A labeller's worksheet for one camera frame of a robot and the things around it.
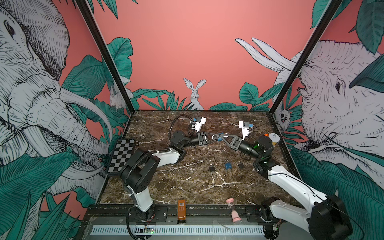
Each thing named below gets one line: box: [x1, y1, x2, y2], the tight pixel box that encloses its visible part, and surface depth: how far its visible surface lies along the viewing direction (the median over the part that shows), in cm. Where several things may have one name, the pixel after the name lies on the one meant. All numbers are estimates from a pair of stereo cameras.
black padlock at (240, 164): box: [237, 161, 245, 169], surface depth 94 cm
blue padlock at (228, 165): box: [224, 159, 233, 170], surface depth 94 cm
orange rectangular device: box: [177, 199, 186, 225], surface depth 73 cm
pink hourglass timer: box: [225, 197, 242, 223], surface depth 75 cm
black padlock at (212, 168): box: [209, 164, 216, 172], surface depth 92 cm
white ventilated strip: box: [90, 225, 265, 236], surface depth 71 cm
